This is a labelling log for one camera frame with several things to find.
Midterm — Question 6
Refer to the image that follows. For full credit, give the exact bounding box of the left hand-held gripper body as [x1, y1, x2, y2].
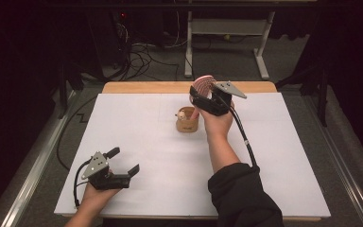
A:
[80, 151, 132, 191]

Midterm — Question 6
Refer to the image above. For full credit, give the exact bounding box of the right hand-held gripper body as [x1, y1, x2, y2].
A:
[190, 80, 248, 116]

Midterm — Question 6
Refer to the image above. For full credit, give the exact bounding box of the pink hairbrush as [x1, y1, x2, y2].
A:
[190, 74, 217, 121]

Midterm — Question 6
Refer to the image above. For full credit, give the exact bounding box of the tan bag-shaped holder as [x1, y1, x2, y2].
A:
[175, 106, 200, 133]

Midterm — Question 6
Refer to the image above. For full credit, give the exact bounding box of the person's right hand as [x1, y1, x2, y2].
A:
[198, 105, 234, 141]

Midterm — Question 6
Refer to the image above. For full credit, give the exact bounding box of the person's left hand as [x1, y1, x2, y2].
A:
[80, 183, 123, 210]

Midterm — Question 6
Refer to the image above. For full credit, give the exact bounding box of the white round object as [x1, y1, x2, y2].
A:
[177, 108, 189, 122]

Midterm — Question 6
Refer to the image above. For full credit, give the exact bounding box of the white table mat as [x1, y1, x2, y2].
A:
[54, 92, 332, 218]

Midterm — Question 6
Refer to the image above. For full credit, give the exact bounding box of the white metal stand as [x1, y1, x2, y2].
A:
[183, 10, 277, 80]

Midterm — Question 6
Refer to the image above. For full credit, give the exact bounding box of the dark metal stand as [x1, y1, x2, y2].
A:
[57, 61, 85, 120]
[275, 58, 331, 128]

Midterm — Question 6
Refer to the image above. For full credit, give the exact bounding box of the person's black sleeve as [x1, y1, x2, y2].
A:
[207, 162, 285, 227]

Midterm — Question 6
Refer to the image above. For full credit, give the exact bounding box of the dark computer tower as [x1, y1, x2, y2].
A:
[86, 9, 130, 72]

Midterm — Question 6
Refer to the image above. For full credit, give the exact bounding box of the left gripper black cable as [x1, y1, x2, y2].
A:
[73, 159, 91, 208]

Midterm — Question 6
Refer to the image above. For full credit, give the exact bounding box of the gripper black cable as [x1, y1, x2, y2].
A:
[219, 94, 259, 168]
[73, 159, 91, 208]

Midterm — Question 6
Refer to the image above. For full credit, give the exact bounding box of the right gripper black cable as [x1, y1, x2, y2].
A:
[219, 94, 259, 168]

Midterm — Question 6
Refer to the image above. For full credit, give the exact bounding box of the long black floor cable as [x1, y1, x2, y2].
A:
[55, 95, 99, 172]

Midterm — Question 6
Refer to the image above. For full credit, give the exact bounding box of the tangle of floor cables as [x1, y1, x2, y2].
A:
[112, 39, 182, 82]

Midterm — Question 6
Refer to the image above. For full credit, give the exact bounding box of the aluminium floor rail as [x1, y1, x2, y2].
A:
[302, 94, 363, 227]
[0, 90, 80, 227]

